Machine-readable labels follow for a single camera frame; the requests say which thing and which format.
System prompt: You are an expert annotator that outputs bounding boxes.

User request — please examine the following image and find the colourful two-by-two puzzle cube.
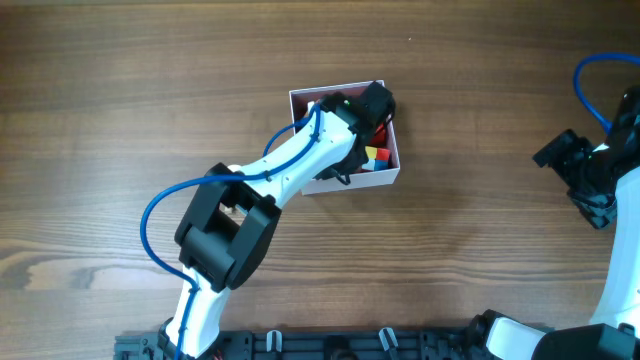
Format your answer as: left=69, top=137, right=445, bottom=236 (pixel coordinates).
left=357, top=146, right=391, bottom=173

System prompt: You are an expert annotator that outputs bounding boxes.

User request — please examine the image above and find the white cardboard box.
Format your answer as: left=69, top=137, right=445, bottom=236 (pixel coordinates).
left=289, top=80, right=400, bottom=195

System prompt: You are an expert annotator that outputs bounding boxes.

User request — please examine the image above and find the red toy fire truck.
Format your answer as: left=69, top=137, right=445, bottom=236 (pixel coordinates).
left=369, top=124, right=387, bottom=148

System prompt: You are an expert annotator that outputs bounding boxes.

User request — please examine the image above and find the white wooden rattle drum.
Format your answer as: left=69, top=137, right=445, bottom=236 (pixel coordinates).
left=305, top=100, right=319, bottom=117

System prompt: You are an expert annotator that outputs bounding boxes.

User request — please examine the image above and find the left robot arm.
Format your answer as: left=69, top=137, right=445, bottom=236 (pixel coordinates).
left=147, top=82, right=396, bottom=359

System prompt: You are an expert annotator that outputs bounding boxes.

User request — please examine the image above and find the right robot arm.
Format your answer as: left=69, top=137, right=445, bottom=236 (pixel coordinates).
left=462, top=87, right=639, bottom=359

